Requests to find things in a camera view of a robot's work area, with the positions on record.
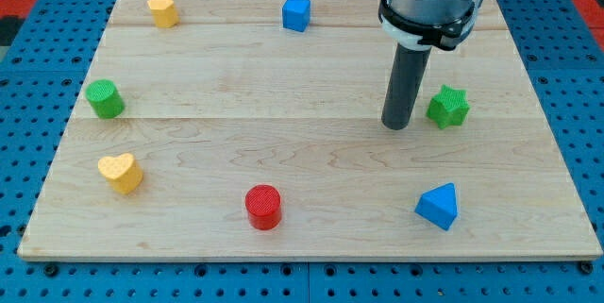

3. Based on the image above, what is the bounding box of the blue triangular prism block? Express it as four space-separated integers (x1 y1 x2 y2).
414 182 458 230

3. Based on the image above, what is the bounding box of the red cylinder block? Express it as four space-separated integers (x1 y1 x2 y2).
244 184 282 230

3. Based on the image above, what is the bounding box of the yellow hexagon block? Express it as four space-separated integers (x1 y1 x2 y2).
147 0 179 28

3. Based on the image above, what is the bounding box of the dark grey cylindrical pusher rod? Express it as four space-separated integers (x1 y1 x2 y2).
381 44 430 130

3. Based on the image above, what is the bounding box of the light wooden board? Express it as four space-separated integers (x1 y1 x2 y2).
18 0 602 262

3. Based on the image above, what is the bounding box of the green cylinder block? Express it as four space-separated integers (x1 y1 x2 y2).
85 79 126 119

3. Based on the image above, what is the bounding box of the blue cube block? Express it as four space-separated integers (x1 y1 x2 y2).
282 0 311 32

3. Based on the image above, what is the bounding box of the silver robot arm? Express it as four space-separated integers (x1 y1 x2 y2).
378 0 482 51

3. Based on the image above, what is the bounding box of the yellow heart block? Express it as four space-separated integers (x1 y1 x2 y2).
97 153 143 194

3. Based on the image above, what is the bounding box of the green star block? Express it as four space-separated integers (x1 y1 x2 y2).
426 85 471 129

